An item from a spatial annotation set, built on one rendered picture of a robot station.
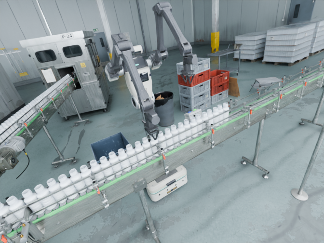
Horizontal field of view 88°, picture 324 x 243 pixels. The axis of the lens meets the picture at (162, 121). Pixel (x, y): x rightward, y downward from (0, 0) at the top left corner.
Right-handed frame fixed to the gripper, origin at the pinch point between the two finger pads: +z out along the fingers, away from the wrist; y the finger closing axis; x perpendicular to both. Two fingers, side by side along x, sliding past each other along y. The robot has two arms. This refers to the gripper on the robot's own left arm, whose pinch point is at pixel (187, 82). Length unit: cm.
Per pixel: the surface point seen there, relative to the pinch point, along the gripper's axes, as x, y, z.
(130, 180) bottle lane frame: 69, -22, 47
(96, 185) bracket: 89, -27, 32
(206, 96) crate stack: -166, 162, 109
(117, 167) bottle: 74, -19, 34
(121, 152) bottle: 69, -18, 24
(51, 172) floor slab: 163, 170, 141
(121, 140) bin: 58, 43, 54
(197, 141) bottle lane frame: 10.2, -21.1, 42.5
